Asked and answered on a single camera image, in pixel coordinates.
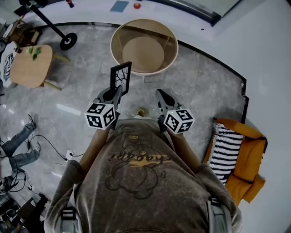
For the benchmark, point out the green leaf sprig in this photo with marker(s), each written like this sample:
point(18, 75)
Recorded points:
point(36, 52)

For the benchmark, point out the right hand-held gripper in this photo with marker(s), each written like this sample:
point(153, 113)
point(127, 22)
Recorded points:
point(179, 121)

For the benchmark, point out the person's right forearm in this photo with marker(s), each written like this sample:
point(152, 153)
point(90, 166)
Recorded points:
point(185, 150)

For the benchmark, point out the small wooden side table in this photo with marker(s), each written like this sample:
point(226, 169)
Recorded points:
point(30, 68)

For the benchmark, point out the blue sheet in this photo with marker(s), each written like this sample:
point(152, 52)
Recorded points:
point(119, 6)

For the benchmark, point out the wooden frame chair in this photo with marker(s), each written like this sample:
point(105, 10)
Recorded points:
point(23, 34)

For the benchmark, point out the black wheeled stand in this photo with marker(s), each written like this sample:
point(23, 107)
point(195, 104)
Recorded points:
point(56, 30)

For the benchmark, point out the pile of dark equipment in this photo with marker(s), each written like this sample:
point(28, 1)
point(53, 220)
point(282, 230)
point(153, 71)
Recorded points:
point(16, 204)

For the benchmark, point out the round glass table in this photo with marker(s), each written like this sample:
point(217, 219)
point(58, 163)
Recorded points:
point(143, 47)

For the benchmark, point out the black white striped cushion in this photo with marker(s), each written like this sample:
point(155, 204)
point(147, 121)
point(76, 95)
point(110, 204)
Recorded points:
point(225, 150)

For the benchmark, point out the person's grey printed shirt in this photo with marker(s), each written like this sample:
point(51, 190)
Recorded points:
point(141, 186)

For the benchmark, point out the orange armchair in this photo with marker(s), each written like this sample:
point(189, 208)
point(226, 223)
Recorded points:
point(247, 163)

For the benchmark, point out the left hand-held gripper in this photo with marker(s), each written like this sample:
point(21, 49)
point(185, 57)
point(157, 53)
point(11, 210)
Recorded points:
point(100, 116)

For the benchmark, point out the black picture frame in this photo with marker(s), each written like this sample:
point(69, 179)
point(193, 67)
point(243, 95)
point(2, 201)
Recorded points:
point(120, 77)

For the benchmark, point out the white floor socket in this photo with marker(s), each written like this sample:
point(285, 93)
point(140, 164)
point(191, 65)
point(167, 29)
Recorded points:
point(68, 154)

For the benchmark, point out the dark drink bottle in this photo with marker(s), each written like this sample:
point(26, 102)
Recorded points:
point(70, 3)

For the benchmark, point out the zebra print cushion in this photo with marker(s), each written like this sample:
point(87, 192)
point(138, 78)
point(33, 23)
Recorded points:
point(6, 64)

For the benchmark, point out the red round button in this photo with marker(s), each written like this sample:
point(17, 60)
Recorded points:
point(137, 6)

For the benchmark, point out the person's left forearm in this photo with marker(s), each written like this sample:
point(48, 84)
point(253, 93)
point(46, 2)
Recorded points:
point(94, 148)

